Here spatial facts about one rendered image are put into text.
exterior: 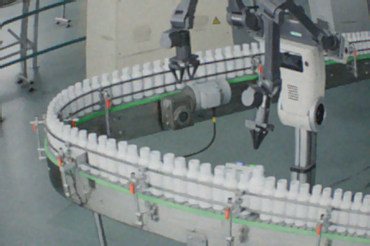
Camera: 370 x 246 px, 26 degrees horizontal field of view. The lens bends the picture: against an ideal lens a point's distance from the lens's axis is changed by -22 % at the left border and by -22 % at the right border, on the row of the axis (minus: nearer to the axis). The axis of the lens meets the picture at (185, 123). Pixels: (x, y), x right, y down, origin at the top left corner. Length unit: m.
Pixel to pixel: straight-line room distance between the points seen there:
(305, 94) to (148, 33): 3.67
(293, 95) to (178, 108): 1.05
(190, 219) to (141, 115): 1.35
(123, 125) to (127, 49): 2.58
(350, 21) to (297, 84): 5.67
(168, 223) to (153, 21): 3.89
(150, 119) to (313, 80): 1.30
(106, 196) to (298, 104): 0.87
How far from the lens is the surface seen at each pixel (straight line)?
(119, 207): 3.79
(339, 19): 9.28
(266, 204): 3.29
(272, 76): 3.45
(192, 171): 3.49
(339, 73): 5.57
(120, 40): 7.24
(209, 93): 4.76
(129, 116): 4.75
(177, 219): 3.57
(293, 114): 3.87
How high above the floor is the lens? 2.41
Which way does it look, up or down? 19 degrees down
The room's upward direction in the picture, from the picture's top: 4 degrees counter-clockwise
